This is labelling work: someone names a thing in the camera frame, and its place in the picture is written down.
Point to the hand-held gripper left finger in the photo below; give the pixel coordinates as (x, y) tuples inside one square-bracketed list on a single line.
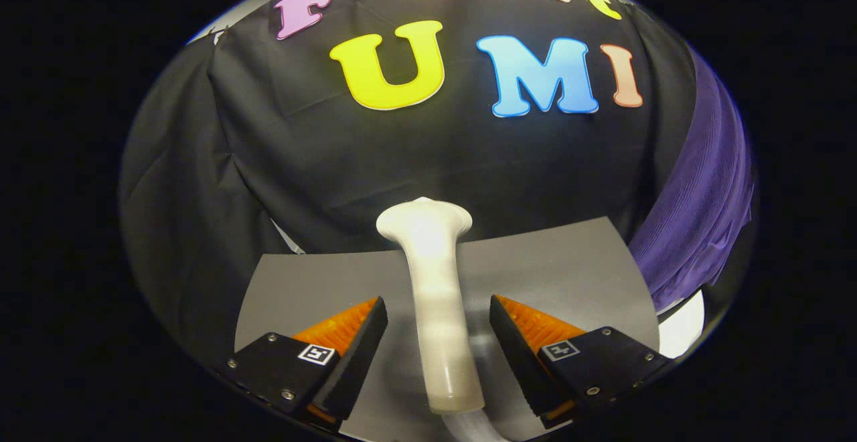
[(358, 355)]

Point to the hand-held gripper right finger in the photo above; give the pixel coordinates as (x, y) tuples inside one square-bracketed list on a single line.
[(515, 355)]

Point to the white garment steamer head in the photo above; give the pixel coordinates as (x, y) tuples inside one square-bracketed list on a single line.
[(435, 295)]

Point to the purple jacket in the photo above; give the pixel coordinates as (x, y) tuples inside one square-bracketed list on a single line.
[(696, 214)]

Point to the grey cabinet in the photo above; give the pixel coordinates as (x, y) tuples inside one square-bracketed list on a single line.
[(556, 274)]

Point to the black backdrop cloth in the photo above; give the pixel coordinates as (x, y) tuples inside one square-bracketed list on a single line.
[(435, 154)]

